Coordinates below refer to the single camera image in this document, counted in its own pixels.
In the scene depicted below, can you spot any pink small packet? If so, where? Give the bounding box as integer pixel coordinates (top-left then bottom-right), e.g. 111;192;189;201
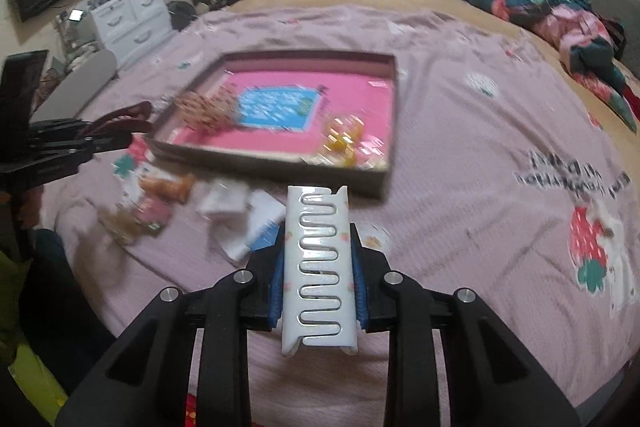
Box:
136;199;174;234

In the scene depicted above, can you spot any white drawer dresser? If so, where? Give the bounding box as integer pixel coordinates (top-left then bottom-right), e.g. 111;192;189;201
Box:
86;0;174;64

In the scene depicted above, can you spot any mesh bow with pearls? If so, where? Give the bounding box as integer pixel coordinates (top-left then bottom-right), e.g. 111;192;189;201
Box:
175;88;240;134

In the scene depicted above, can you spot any beige hair accessory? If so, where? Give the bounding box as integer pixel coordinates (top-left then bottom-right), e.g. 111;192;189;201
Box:
99;202;147;244

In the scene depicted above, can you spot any dark red claw hair clip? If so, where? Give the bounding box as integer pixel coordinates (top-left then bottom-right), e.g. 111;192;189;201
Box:
90;103;154;142

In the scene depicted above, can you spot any white plastic packet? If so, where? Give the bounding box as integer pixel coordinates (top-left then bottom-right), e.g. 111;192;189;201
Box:
196;181;251;221

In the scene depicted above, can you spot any white wavy hair clip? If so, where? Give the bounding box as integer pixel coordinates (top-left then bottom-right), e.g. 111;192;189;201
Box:
280;185;361;357

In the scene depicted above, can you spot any peach spiral hair clip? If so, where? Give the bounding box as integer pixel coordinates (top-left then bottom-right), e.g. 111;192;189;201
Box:
141;173;197;204

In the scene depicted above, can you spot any pink printed bedsheet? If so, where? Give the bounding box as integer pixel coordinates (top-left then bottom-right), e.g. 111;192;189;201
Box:
37;4;640;427

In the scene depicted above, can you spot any grey cardboard tray box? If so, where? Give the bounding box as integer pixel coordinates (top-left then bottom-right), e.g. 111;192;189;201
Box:
145;51;399;199

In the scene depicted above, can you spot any yellow item in clear packet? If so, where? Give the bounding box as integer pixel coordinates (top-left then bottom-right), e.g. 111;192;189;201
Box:
319;116;365;168

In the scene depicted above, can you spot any white and blue packet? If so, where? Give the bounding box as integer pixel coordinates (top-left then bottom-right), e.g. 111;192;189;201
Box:
221;189;287;264

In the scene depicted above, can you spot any black small bag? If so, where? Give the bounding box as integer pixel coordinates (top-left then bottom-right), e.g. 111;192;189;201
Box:
167;0;199;31

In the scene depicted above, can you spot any small white card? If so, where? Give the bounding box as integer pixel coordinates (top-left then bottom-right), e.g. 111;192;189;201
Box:
361;222;392;254

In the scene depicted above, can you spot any yellow green garment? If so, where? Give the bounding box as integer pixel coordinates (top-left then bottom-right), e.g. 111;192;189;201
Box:
0;252;68;413

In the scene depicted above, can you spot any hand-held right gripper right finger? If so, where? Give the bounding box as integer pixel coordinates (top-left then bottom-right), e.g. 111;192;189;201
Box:
349;223;583;427

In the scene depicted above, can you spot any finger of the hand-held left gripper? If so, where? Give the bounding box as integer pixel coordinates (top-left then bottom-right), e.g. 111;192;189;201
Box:
27;118;151;142
0;138;136;188

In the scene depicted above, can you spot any grey padded board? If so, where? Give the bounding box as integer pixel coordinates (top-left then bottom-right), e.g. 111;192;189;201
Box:
32;49;119;124

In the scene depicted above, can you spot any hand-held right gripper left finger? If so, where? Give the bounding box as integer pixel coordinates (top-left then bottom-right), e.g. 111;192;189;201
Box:
55;226;287;427

